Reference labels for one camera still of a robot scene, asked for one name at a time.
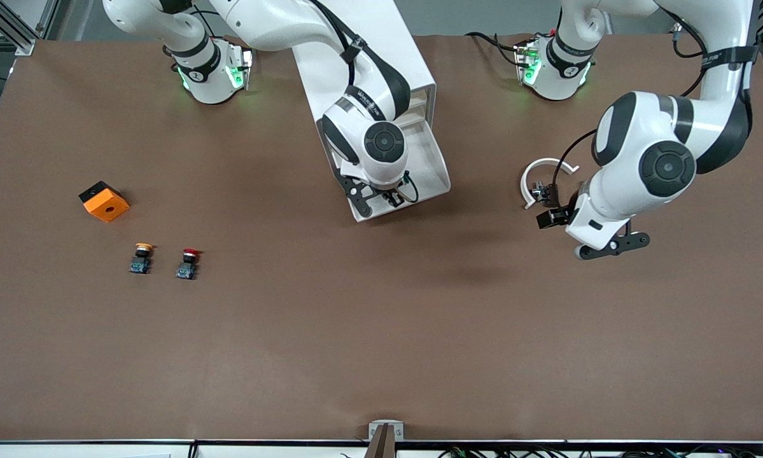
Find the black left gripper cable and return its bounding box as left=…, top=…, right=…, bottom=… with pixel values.
left=552, top=129, right=599, bottom=208

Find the dark brown small component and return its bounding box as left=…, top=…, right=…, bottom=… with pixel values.
left=530, top=181, right=559, bottom=209

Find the brown camera post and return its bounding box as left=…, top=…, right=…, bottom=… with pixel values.
left=365, top=425, right=398, bottom=458

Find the white curved plastic ring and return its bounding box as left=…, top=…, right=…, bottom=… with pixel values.
left=520, top=157, right=580, bottom=211

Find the tangled black cable bundle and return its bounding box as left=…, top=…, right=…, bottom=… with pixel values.
left=437, top=445, right=763, bottom=458

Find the red push button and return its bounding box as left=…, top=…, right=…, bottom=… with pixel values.
left=176, top=248, right=204, bottom=281

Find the orange black button box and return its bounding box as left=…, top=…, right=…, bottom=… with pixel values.
left=78, top=181, right=130, bottom=223

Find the yellow push button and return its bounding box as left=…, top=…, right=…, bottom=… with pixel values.
left=129, top=242, right=155, bottom=275

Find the grey metal bracket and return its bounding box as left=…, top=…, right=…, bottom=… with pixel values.
left=368, top=420, right=405, bottom=441

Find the black arm base cable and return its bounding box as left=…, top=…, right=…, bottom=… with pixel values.
left=464, top=31, right=529, bottom=68

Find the white table edge rail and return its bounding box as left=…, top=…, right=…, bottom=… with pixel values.
left=0, top=439, right=763, bottom=458

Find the brown table cover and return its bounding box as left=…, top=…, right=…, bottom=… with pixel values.
left=0, top=32, right=763, bottom=444

